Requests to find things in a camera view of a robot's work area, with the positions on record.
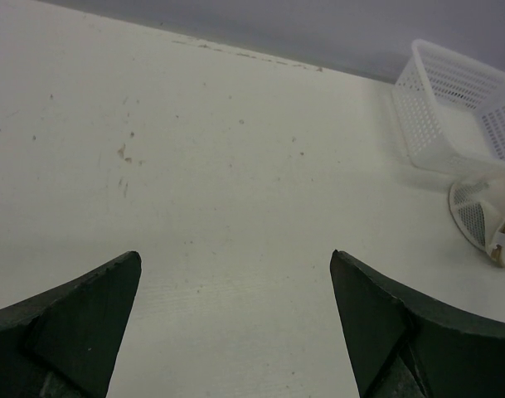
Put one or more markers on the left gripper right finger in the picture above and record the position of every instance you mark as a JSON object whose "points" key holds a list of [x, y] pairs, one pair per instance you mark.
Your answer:
{"points": [[403, 343]]}

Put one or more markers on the white plastic basket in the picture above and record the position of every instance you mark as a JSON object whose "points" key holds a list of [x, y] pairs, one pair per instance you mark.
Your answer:
{"points": [[451, 109]]}

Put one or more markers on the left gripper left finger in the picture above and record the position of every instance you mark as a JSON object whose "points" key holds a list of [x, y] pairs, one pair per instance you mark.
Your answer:
{"points": [[65, 341]]}

